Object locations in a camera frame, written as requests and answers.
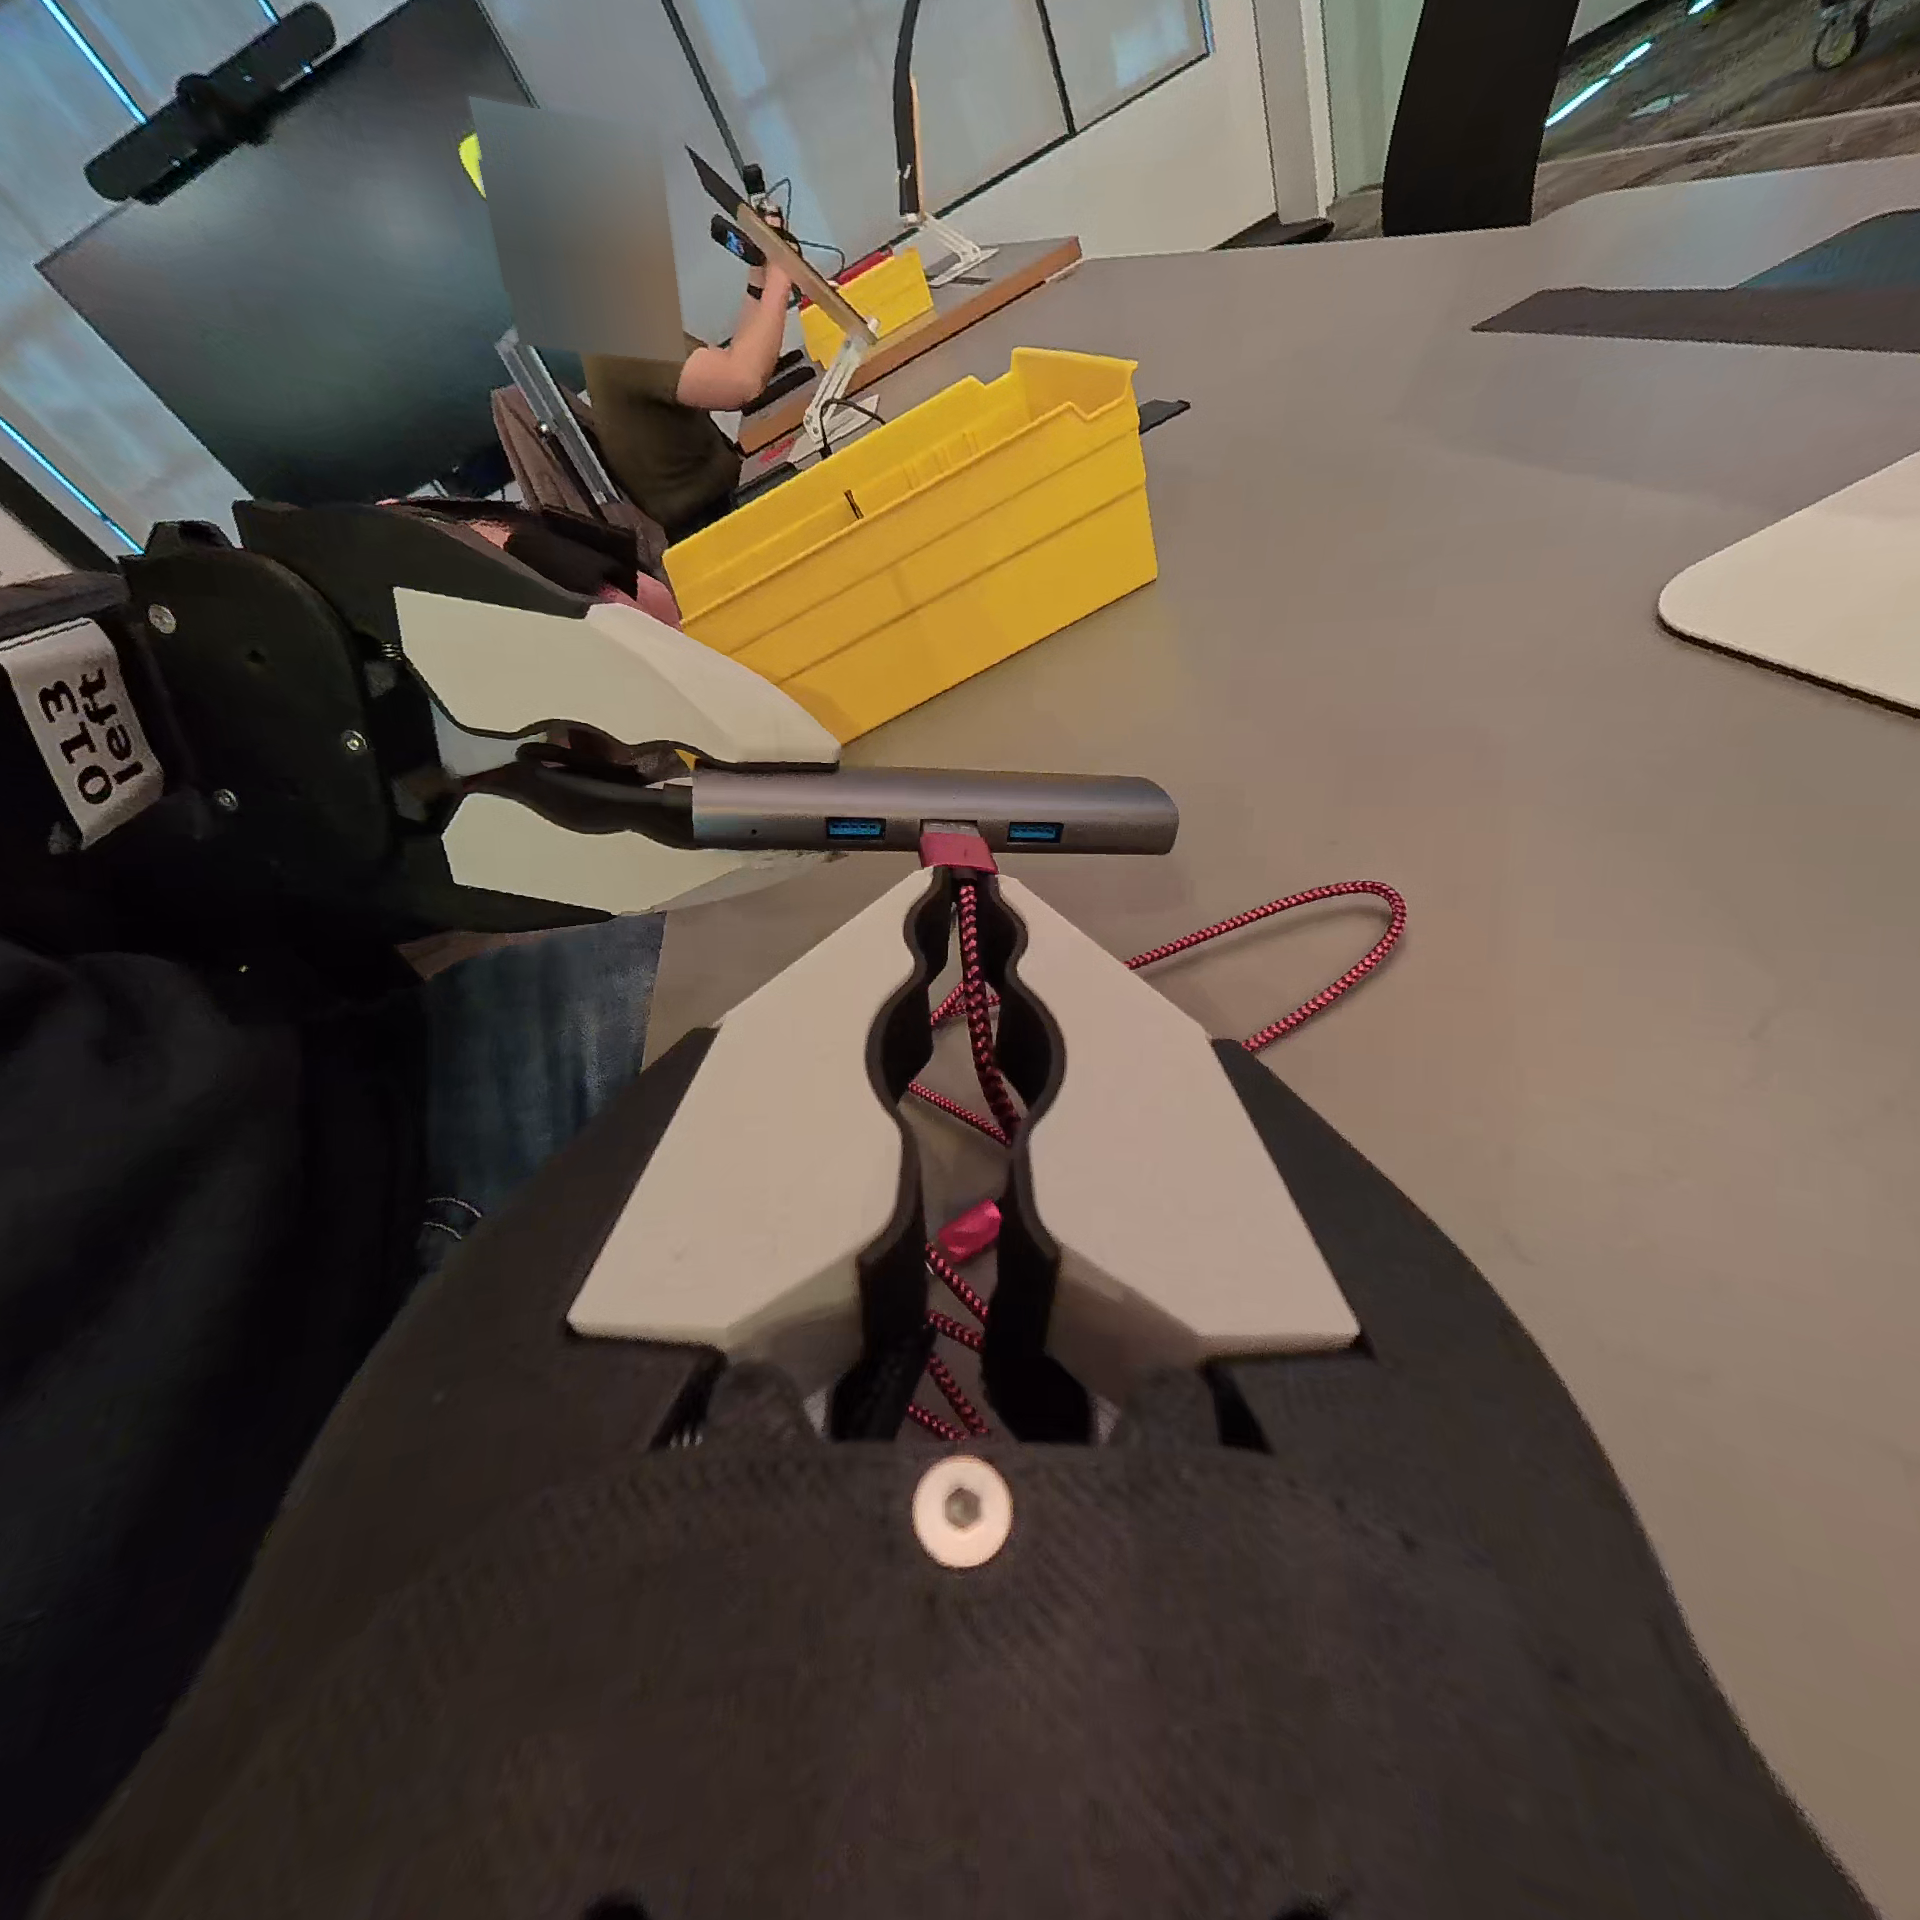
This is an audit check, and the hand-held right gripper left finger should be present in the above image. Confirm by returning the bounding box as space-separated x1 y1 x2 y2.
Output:
565 874 969 1443

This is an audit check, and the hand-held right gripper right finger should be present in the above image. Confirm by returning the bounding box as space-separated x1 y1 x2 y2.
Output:
978 881 1365 1443

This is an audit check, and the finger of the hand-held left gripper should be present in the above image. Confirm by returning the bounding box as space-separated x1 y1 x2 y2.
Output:
391 585 848 781
431 752 730 924

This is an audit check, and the grey usb hub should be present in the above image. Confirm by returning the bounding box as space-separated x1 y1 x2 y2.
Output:
691 767 1178 865

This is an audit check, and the red braided usb cable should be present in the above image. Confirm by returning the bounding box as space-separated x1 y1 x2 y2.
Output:
902 825 1407 1443

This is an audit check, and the yellow plastic bin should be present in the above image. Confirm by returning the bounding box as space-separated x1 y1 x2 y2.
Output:
795 250 937 377
662 345 1165 744

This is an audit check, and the wooden desk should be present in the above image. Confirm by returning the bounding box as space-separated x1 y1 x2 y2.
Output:
721 236 1088 393

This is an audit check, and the black video bar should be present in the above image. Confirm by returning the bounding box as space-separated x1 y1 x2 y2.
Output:
85 7 341 207

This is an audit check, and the black office chair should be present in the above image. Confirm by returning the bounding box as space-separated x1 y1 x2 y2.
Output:
1381 0 1585 236

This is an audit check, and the black wall screen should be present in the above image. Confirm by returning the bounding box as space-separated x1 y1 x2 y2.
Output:
37 0 573 512

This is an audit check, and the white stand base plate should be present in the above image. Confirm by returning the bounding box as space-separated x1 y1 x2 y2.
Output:
1657 450 1920 716

